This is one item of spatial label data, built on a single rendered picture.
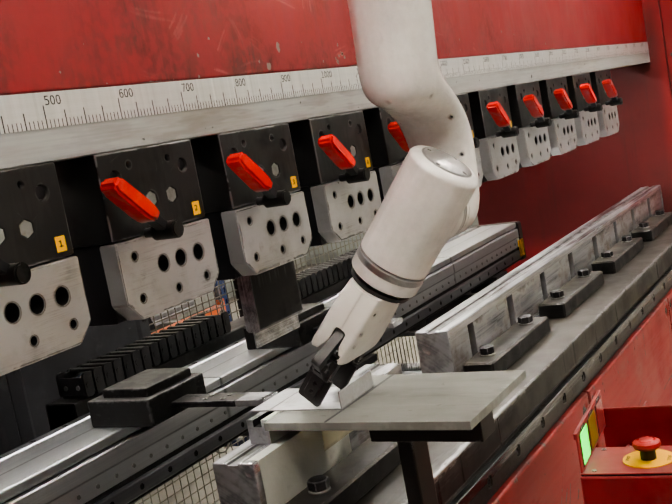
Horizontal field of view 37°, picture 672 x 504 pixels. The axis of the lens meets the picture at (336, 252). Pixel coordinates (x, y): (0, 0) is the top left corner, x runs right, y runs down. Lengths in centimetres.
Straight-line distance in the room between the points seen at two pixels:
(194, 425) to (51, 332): 61
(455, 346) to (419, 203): 61
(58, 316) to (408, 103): 43
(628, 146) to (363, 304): 221
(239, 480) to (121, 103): 45
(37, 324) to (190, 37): 39
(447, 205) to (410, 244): 6
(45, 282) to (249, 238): 31
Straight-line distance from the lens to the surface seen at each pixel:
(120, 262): 97
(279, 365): 165
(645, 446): 149
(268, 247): 116
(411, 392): 120
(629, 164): 326
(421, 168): 106
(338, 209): 131
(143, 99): 103
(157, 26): 108
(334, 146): 126
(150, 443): 141
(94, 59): 99
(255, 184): 111
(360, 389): 122
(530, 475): 160
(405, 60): 107
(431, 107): 111
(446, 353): 163
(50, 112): 94
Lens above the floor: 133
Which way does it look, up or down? 7 degrees down
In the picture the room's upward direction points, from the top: 11 degrees counter-clockwise
